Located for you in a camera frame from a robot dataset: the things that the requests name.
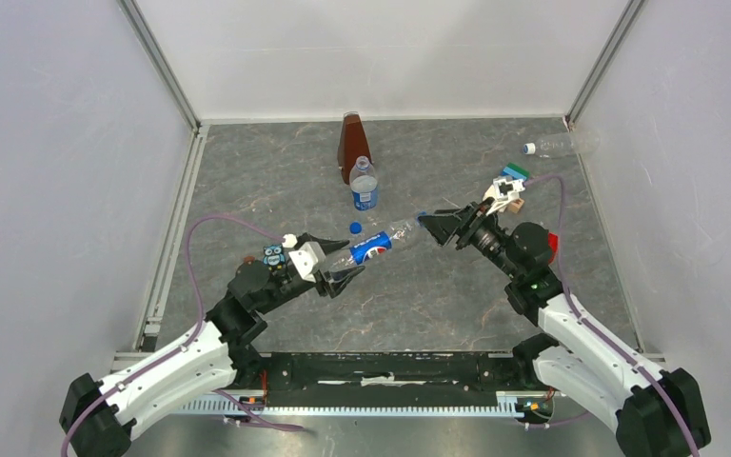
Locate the brown wooden metronome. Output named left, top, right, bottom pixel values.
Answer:
left=337, top=111, right=372, bottom=186

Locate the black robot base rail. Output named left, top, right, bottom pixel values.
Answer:
left=227, top=351, right=558, bottom=424

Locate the Pepsi bottle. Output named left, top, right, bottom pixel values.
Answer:
left=349, top=156, right=379, bottom=211
left=325, top=216, right=423, bottom=271

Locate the aluminium frame post left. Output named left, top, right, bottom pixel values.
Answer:
left=117, top=0, right=201, bottom=130

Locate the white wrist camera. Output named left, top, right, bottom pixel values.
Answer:
left=282, top=233, right=326, bottom=283
left=483, top=175, right=525, bottom=215

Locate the blue owl toy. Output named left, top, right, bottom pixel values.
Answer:
left=263, top=244, right=286, bottom=270

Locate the aluminium frame post right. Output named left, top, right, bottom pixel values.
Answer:
left=563, top=0, right=647, bottom=130

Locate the clear unlabelled plastic bottle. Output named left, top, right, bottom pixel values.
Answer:
left=522, top=131, right=601, bottom=158

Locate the red toy block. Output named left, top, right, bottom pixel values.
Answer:
left=547, top=231, right=560, bottom=265

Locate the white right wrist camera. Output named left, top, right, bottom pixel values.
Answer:
left=483, top=175, right=525, bottom=215

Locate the blue green stacked block toy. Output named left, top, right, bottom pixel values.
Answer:
left=501, top=163, right=530, bottom=181

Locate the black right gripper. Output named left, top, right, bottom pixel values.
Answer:
left=417, top=197, right=521, bottom=280

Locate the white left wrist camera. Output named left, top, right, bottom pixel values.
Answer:
left=282, top=233, right=326, bottom=283

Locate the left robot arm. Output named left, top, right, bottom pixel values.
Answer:
left=59, top=233, right=364, bottom=456

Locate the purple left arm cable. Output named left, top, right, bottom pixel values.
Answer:
left=59, top=212, right=306, bottom=457

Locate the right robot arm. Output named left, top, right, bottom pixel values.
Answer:
left=419, top=204, right=712, bottom=456

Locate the aluminium frame post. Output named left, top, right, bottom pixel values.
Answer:
left=117, top=0, right=201, bottom=130
left=563, top=0, right=647, bottom=130

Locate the light wooden cube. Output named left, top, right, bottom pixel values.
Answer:
left=507, top=198, right=524, bottom=214

